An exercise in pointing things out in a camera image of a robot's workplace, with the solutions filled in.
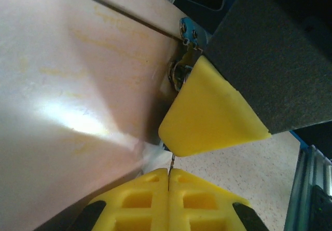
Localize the small blue silver padlock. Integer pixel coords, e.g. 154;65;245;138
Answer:
165;58;195;98

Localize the pink illustrated tin box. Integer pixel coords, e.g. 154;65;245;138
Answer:
0;0;209;231

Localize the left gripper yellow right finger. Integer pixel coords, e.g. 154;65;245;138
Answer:
169;168;270;231

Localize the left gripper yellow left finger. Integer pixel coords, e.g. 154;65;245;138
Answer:
74;167;170;231

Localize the aluminium front rail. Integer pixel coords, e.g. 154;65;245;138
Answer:
284;142;332;231

